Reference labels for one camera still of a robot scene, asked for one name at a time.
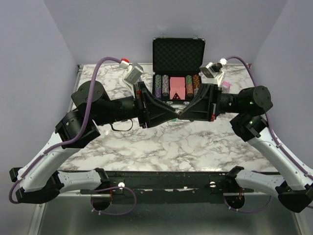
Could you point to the black poker chip case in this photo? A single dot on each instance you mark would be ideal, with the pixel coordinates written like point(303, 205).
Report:
point(176, 57)

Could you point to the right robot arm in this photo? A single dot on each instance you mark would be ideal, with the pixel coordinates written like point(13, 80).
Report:
point(293, 187)

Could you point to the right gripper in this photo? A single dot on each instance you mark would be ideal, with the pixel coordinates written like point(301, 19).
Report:
point(199, 108)

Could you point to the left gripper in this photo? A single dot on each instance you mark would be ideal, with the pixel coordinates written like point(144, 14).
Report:
point(153, 116)

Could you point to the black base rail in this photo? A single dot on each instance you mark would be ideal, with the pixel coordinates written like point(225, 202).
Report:
point(152, 187)

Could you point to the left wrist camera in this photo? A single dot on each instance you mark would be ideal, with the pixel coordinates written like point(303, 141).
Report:
point(132, 72)

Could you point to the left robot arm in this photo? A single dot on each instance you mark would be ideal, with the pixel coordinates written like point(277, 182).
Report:
point(41, 180)

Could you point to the pink box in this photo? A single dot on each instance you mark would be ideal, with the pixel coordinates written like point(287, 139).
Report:
point(225, 87)

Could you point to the red playing card deck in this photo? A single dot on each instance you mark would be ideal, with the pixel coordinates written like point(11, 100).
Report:
point(177, 87)

